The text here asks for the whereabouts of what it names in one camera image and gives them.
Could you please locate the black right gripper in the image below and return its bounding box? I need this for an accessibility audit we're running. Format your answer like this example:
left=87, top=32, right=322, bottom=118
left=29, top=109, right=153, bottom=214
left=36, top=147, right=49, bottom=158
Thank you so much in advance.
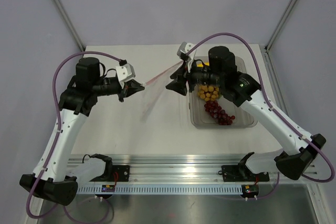
left=166, top=57, right=224, bottom=97

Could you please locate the clear red-dotted zip bag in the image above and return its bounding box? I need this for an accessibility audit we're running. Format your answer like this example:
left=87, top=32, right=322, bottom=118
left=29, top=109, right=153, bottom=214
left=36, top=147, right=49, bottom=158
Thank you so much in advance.
left=141, top=61, right=182, bottom=120

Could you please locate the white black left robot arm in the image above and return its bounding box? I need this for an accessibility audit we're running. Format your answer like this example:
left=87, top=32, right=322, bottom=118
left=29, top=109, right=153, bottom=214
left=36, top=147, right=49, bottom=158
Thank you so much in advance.
left=19, top=57, right=144, bottom=206

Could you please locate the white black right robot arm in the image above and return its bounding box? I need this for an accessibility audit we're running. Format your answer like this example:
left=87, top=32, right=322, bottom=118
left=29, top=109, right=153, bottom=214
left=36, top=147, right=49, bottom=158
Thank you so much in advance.
left=166, top=42, right=326, bottom=181

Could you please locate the yellow banana bunch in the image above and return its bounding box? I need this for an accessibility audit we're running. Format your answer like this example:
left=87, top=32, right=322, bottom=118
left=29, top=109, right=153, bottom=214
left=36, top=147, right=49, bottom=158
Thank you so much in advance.
left=197, top=62, right=209, bottom=67

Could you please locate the brown longan bunch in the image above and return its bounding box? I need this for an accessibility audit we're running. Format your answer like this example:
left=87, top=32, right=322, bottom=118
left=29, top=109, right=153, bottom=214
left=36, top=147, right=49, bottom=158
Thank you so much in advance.
left=197, top=85, right=222, bottom=102

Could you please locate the red grape bunch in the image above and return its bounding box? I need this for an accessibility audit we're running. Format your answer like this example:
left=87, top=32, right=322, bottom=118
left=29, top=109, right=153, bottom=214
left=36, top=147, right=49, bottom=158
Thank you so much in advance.
left=204, top=100, right=236, bottom=126

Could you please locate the clear grey plastic bin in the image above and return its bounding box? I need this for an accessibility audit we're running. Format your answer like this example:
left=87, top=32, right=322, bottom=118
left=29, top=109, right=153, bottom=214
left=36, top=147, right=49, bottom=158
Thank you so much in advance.
left=187, top=56, right=258, bottom=130

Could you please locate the left small circuit board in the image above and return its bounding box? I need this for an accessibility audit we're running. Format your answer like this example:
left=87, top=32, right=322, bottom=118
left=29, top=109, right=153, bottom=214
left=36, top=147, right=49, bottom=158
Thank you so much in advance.
left=101, top=185, right=116, bottom=193

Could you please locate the small circuit board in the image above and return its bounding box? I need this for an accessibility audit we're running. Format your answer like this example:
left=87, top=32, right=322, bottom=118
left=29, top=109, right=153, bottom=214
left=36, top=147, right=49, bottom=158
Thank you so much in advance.
left=242, top=185, right=259, bottom=197
left=101, top=185, right=116, bottom=193

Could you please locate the right small circuit board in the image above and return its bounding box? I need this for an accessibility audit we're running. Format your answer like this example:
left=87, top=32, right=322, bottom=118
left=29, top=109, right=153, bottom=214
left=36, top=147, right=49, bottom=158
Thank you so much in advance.
left=242, top=185, right=259, bottom=197

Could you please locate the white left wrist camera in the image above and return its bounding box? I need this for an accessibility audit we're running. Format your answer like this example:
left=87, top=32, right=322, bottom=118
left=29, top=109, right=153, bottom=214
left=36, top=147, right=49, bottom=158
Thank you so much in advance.
left=115, top=63, right=135, bottom=89

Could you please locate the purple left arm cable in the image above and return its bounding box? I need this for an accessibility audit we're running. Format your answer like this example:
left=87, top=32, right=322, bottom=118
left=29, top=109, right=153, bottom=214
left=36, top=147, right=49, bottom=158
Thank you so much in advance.
left=25, top=52, right=127, bottom=222

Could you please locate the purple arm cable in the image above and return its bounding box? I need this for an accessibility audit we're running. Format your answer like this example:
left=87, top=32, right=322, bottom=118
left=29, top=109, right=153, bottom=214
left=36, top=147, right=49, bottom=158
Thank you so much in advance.
left=25, top=52, right=127, bottom=222
left=183, top=33, right=335, bottom=201

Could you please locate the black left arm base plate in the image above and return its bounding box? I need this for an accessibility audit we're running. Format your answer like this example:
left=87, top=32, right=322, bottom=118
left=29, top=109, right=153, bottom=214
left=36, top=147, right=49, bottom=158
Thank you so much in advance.
left=90, top=165, right=130, bottom=182

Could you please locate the aluminium mounting rail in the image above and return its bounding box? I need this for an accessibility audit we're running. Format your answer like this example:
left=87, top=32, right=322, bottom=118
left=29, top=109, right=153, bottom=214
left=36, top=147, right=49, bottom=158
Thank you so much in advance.
left=36, top=154, right=320, bottom=196

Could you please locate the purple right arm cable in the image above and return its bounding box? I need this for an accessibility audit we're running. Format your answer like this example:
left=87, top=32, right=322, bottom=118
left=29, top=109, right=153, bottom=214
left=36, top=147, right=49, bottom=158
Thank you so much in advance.
left=183, top=33, right=335, bottom=201

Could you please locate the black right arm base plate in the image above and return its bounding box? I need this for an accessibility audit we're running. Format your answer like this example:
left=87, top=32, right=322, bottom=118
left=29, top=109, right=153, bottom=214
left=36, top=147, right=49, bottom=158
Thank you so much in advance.
left=217, top=165, right=270, bottom=183

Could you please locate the left aluminium frame post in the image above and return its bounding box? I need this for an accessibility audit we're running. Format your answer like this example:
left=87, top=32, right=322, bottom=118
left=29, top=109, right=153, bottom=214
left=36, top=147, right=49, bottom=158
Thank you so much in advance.
left=51, top=0, right=86, bottom=51

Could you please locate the aluminium frame post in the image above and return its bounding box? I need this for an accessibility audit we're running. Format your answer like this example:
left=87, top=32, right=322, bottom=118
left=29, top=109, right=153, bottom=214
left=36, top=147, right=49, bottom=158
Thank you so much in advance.
left=51, top=0, right=86, bottom=51
left=265, top=0, right=300, bottom=53

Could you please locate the right aluminium frame post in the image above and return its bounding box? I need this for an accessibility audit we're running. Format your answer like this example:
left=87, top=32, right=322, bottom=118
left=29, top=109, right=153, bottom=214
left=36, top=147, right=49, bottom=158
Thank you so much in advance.
left=265, top=0, right=300, bottom=53

